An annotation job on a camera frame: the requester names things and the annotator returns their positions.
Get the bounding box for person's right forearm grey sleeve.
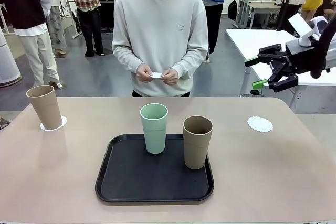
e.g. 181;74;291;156
112;42;145;74

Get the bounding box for white table with grey legs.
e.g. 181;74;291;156
225;28;336;109

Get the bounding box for black plastic tray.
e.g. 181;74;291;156
94;133;215;204

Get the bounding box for person's left forearm grey sleeve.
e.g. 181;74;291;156
174;48;209;79

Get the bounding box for black hanging bag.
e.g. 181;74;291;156
227;0;238;20

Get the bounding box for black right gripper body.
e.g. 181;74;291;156
285;39;328;75

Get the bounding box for dark patterned board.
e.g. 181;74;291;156
0;116;12;130

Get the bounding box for black tripod stand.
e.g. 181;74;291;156
275;0;299;32

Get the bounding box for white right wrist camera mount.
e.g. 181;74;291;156
288;13;313;47

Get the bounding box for person in patterned grey skirt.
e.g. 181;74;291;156
39;0;68;57

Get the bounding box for grey workbench desk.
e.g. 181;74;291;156
235;0;281;29

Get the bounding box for person's right hand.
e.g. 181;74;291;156
136;63;153;83

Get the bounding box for person in grey sweatshirt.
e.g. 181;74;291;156
112;0;209;98

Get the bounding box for person's left hand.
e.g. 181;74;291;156
164;68;181;86

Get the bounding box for black cable sleeve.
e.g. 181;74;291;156
309;15;336;79

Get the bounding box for white scalloped paper coaster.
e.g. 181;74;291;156
39;115;68;132
148;71;167;80
247;115;274;133

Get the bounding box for tall brown cup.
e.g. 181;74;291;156
26;84;64;130
182;115;214;170

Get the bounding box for tall pale green cup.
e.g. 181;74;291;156
139;103;169;154

